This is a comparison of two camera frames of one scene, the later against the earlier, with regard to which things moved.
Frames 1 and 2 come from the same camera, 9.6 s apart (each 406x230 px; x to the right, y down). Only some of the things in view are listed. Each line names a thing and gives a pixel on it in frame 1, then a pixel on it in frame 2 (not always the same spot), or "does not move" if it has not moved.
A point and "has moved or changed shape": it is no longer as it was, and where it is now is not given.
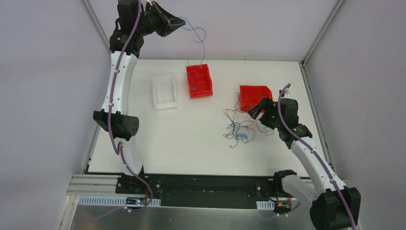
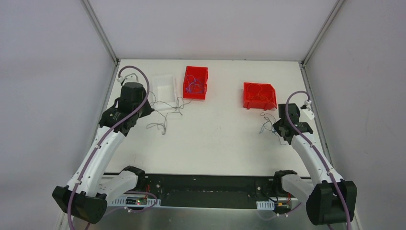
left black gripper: (160, 20) → (145, 108)
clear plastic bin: (164, 90) does not move
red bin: (250, 95) has moved or changed shape
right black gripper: (262, 108) → (279, 130)
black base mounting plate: (201, 190) does not move
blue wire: (192, 81) → (188, 88)
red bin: (199, 80) has moved or changed shape
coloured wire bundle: (242, 131) → (272, 128)
